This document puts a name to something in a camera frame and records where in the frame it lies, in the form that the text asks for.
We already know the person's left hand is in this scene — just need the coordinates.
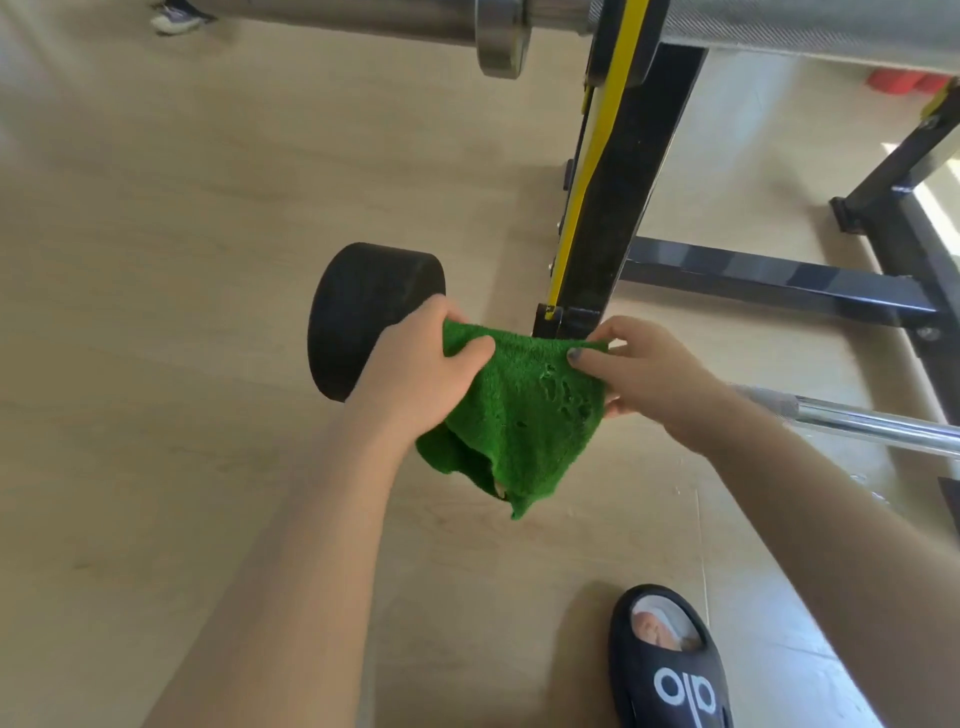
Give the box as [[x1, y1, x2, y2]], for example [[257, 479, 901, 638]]
[[343, 294, 498, 445]]

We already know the person's right hand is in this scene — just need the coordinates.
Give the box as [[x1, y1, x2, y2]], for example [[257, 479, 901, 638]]
[[567, 315, 734, 456]]

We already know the green microfiber cloth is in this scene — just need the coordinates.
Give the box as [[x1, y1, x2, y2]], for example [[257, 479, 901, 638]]
[[415, 316, 612, 521]]

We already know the person's right forearm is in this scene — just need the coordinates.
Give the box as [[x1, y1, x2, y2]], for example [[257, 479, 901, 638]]
[[693, 382, 960, 728]]

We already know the person's left forearm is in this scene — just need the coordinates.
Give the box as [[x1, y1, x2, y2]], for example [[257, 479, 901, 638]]
[[141, 401, 451, 728]]

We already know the black round weight plate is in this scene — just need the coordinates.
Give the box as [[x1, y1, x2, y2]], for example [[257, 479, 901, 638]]
[[306, 241, 448, 404]]

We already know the chrome bar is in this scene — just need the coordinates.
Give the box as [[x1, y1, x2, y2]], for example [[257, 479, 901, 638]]
[[729, 383, 960, 460]]

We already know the black slipper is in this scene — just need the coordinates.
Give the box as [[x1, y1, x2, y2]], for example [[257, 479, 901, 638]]
[[608, 584, 735, 728]]

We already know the steel barbell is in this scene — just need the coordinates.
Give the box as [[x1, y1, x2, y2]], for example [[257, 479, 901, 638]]
[[201, 0, 960, 81]]

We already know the red object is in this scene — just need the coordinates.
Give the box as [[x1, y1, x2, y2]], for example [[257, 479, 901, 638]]
[[867, 69, 951, 97]]

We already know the black and yellow rack frame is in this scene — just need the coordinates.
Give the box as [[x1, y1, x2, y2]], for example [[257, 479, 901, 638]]
[[531, 0, 960, 430]]

